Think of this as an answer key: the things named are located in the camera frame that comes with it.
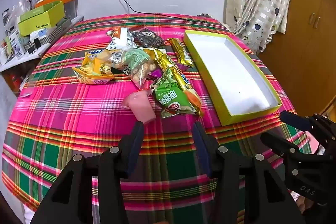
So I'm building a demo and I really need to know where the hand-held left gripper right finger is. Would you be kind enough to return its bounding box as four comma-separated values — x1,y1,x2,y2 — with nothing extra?
192,121,307,224

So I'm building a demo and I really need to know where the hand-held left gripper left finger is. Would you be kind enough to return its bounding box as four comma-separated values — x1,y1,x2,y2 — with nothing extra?
30,121,144,224

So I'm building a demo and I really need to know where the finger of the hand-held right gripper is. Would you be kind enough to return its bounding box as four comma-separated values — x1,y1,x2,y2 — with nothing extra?
280,111,336,140
260,132,326,162

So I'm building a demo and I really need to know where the pink jelly cup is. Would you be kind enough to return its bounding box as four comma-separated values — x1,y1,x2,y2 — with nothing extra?
123,89,156,123

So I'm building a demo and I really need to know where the green snack bag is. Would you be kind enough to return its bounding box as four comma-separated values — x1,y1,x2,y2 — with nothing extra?
152,67,200,118

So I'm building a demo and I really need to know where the yellow-green cardboard box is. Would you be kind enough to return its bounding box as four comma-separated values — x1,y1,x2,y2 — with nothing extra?
183,30,282,127

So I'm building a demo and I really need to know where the clear bag of nuts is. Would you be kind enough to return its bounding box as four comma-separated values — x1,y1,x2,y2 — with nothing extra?
112,48,158,89

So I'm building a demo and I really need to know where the long gold snack packet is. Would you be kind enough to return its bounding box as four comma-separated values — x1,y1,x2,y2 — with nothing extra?
143,48,205,117

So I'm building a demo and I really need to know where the yellow potato chips bag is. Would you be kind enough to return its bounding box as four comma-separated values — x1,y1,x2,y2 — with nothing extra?
72,48,116,85

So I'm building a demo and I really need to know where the white and orange snack packet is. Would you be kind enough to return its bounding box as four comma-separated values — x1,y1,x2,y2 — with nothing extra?
106,27,137,50

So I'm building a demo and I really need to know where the dark seeds bag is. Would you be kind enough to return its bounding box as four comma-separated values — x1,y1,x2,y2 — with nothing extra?
130,26,164,47

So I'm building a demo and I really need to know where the pink green plaid blanket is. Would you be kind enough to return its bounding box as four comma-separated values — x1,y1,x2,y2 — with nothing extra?
0,13,315,224

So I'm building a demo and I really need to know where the wooden cabinet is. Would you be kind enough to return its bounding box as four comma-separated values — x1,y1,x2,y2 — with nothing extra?
259,0,336,114

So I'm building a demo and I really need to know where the grey patterned box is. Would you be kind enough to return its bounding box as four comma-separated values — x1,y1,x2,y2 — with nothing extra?
46,15,72,43

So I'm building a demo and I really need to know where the green storage box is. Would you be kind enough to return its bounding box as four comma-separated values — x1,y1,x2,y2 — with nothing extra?
17,0,65,37

